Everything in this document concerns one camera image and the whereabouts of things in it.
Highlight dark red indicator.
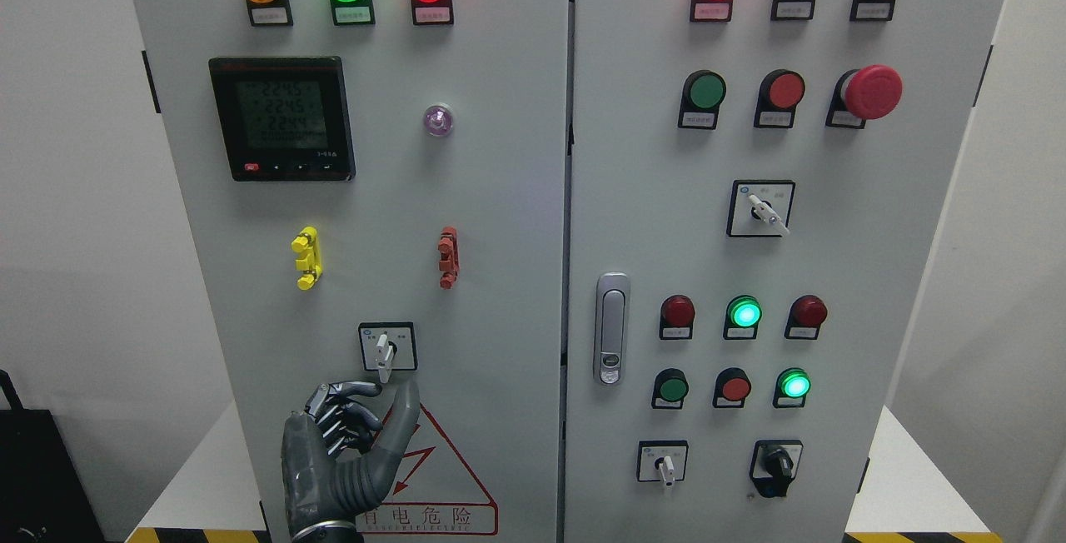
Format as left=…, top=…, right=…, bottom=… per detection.
left=784, top=294, right=829, bottom=341
left=659, top=294, right=695, bottom=341

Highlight white rotary switch right upper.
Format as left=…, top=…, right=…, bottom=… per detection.
left=726, top=180, right=796, bottom=238

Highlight white rotary switch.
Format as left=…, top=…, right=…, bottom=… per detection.
left=636, top=440, right=689, bottom=491
left=726, top=180, right=796, bottom=238

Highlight yellow terminal connector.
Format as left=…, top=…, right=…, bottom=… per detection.
left=291, top=227, right=323, bottom=290

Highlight dark red indicator lower right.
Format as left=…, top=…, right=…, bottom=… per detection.
left=784, top=294, right=829, bottom=341

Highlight red electrical hazard warning sticker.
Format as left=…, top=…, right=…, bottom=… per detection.
left=356, top=406, right=499, bottom=538

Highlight red push button upper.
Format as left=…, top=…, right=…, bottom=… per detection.
left=753, top=69, right=806, bottom=129

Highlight silver door lock handle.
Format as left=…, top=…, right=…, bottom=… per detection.
left=593, top=272, right=630, bottom=385

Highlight white rotary selector switch door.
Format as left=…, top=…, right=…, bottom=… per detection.
left=357, top=321, right=418, bottom=385

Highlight green push button upper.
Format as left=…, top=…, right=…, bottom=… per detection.
left=677, top=70, right=727, bottom=130

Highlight black digital power meter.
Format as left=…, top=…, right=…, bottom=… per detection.
left=208, top=55, right=356, bottom=182

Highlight red terminal connector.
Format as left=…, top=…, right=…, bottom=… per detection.
left=437, top=227, right=461, bottom=290

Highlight red mushroom emergency stop button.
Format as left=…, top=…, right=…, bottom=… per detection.
left=825, top=64, right=904, bottom=129

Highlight red push button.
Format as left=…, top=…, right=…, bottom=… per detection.
left=753, top=69, right=806, bottom=129
left=711, top=367, right=752, bottom=409

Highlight grey electrical cabinet left door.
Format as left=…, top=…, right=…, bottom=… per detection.
left=133, top=0, right=568, bottom=542

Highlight grey electrical cabinet right door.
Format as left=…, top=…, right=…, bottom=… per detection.
left=563, top=0, right=1002, bottom=542

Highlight black rotary knob switch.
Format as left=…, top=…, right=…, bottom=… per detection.
left=749, top=438, right=804, bottom=499

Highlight grey electrical cabinet door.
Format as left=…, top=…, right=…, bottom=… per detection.
left=133, top=0, right=568, bottom=542
left=563, top=0, right=1002, bottom=542

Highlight green lit indicator middle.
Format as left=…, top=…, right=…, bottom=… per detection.
left=722, top=294, right=762, bottom=341

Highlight small purple clear lamp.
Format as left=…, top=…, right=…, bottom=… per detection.
left=422, top=103, right=456, bottom=137

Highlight dark red indicator lower left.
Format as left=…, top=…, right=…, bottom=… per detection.
left=659, top=294, right=695, bottom=341

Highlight green lit push button lower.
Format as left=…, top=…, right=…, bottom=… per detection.
left=772, top=367, right=812, bottom=409

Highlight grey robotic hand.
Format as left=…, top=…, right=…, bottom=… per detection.
left=281, top=380, right=421, bottom=536

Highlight red push button lower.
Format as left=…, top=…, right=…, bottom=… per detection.
left=711, top=367, right=752, bottom=409

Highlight black bag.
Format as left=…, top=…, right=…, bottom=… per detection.
left=1, top=370, right=104, bottom=542

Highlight white rotary switch right lower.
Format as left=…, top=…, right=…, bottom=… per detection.
left=636, top=440, right=689, bottom=491

